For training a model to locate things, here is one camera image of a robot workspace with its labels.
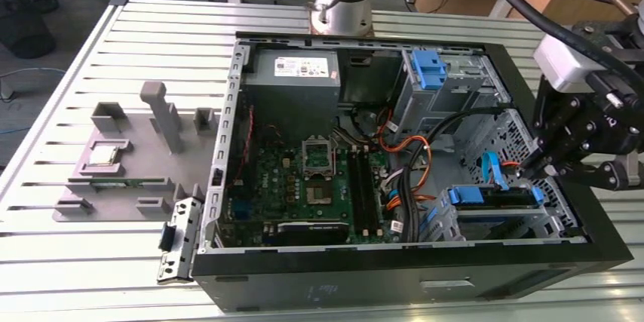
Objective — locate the hard disk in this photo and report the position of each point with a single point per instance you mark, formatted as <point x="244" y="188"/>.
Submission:
<point x="468" y="195"/>

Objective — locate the blue plastic latch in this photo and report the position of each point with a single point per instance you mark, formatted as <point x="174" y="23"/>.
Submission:
<point x="426" y="69"/>

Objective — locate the green RAM stick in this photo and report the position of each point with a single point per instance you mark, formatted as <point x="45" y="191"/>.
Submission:
<point x="120" y="184"/>

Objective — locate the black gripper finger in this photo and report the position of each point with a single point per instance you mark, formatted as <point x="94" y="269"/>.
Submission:
<point x="610" y="175"/>
<point x="545" y="118"/>

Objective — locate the brown wooden cabinet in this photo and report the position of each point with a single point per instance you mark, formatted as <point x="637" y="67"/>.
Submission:
<point x="573" y="9"/>

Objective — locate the grey parts rack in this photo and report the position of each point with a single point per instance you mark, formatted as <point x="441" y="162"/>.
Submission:
<point x="140" y="171"/>

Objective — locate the silver CPU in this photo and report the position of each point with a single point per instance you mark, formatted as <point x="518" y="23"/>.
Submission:
<point x="102" y="155"/>

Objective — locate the black mesh waste bin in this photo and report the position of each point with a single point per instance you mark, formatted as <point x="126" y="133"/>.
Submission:
<point x="26" y="35"/>

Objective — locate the metal disk bay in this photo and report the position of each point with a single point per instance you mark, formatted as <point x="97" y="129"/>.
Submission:
<point x="445" y="224"/>

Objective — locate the CPU socket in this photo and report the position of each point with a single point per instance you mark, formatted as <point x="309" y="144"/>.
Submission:
<point x="320" y="194"/>

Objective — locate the grey metal drive cage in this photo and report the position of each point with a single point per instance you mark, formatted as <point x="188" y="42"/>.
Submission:
<point x="437" y="107"/>

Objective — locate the black graphics card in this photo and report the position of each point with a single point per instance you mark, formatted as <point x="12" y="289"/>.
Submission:
<point x="312" y="233"/>

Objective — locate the black RAM slot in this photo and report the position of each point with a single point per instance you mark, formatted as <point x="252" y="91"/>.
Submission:
<point x="357" y="190"/>
<point x="370" y="190"/>

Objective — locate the black open PC case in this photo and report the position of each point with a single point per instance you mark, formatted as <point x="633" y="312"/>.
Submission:
<point x="402" y="273"/>

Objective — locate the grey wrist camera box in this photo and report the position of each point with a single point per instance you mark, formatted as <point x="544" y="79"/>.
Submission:
<point x="558" y="62"/>

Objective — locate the green motherboard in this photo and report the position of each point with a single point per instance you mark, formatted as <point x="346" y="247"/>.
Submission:
<point x="270" y="186"/>

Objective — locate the grey power supply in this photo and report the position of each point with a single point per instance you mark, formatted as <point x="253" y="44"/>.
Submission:
<point x="292" y="103"/>

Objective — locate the grey metal bracket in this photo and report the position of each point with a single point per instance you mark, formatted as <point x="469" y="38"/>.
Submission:
<point x="182" y="239"/>

